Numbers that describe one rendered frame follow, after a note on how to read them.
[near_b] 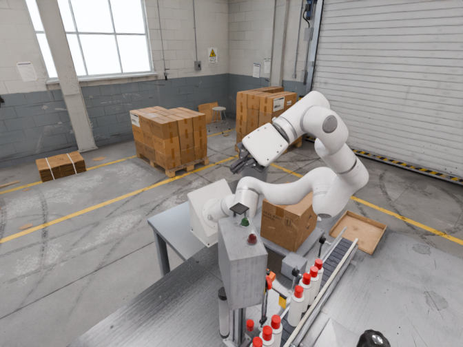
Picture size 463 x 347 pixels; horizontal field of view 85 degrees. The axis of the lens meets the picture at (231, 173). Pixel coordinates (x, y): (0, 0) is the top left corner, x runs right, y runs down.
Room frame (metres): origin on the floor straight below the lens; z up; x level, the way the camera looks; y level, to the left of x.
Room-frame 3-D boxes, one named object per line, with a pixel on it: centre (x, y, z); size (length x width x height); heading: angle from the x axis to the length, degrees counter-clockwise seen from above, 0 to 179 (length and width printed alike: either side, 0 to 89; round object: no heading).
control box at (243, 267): (0.54, -0.03, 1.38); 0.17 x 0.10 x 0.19; 13
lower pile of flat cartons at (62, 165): (3.85, 2.86, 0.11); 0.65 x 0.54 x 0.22; 129
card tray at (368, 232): (1.30, -0.83, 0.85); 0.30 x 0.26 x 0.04; 138
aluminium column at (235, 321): (0.62, -0.02, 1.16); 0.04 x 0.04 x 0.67; 48
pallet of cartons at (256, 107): (4.89, -0.77, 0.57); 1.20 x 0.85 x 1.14; 134
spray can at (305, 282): (0.73, -0.31, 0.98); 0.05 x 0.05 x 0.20
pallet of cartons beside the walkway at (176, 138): (4.29, 1.10, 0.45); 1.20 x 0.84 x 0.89; 44
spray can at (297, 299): (0.67, -0.26, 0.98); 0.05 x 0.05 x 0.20
